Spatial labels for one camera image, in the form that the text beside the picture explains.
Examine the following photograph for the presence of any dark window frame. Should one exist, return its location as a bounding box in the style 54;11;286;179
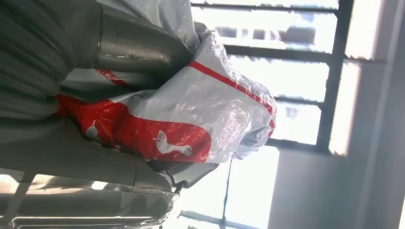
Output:
180;159;260;229
190;0;357;156

